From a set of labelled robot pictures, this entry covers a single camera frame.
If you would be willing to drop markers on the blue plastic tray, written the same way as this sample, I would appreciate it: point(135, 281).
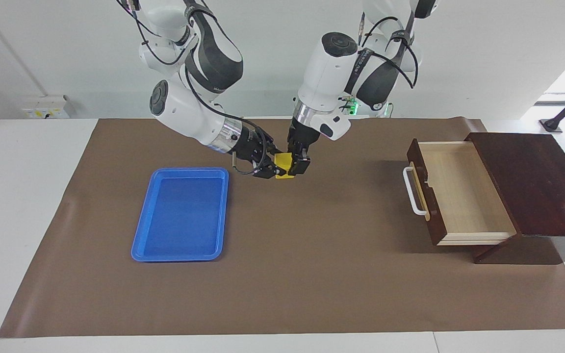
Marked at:
point(179, 220)

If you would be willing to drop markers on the brown paper table mat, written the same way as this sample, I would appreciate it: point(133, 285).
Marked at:
point(312, 269)

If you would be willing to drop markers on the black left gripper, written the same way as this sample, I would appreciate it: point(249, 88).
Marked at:
point(302, 139)

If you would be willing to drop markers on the green lit base connector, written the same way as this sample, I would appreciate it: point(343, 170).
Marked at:
point(351, 104)

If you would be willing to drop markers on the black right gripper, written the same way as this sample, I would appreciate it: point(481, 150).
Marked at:
point(252, 147)

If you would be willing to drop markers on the yellow cube block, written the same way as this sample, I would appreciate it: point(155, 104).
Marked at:
point(284, 162)

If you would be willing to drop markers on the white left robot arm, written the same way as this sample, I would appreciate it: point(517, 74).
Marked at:
point(326, 73)

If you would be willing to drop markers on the dark wooden cabinet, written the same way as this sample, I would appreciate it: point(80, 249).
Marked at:
point(542, 181)

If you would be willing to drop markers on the white wall socket box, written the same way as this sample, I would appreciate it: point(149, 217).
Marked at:
point(44, 108)

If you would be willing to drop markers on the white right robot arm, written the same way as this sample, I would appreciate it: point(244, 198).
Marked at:
point(184, 113)

